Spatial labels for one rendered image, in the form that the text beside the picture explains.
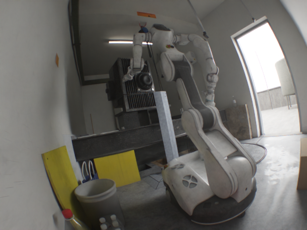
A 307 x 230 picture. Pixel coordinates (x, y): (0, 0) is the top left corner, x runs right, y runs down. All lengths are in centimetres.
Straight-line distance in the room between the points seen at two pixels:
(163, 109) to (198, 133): 100
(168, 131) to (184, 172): 94
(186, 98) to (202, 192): 59
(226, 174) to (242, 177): 10
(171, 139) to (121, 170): 73
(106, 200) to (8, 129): 62
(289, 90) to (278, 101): 266
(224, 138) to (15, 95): 103
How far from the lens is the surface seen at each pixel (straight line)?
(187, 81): 95
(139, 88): 177
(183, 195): 79
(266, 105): 948
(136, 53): 105
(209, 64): 107
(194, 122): 77
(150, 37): 128
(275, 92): 926
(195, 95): 92
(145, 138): 175
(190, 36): 127
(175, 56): 109
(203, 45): 113
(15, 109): 55
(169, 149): 172
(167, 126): 170
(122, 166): 163
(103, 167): 160
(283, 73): 681
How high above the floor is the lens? 68
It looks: 3 degrees up
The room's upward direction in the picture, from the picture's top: 11 degrees counter-clockwise
